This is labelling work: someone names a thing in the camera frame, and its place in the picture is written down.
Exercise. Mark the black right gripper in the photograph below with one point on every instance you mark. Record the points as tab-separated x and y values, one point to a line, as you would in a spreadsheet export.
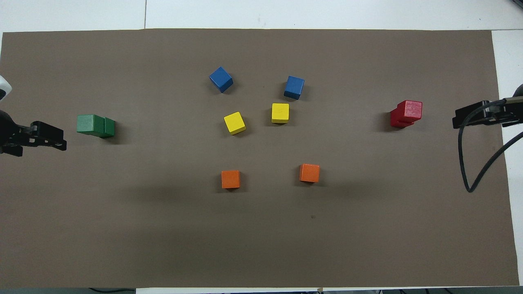
510	114

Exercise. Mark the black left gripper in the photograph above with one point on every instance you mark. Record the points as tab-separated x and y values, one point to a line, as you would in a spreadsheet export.
12	136

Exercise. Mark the red wooden cube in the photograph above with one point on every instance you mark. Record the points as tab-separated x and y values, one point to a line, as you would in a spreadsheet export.
410	110
398	121

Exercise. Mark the green wooden cube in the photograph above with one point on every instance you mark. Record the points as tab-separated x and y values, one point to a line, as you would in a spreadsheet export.
90	123
109	127

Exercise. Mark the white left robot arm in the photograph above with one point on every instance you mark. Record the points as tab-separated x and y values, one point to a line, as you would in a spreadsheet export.
3	87

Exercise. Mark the orange wooden cube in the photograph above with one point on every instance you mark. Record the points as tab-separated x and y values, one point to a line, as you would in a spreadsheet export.
231	179
309	173

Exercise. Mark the blue wooden cube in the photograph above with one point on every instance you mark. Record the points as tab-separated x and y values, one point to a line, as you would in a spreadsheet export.
221	79
294	87

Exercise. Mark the yellow wooden cube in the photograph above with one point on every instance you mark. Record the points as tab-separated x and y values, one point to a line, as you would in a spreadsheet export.
234	123
280	113

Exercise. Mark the brown table mat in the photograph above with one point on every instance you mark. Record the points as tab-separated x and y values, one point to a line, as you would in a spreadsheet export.
261	237

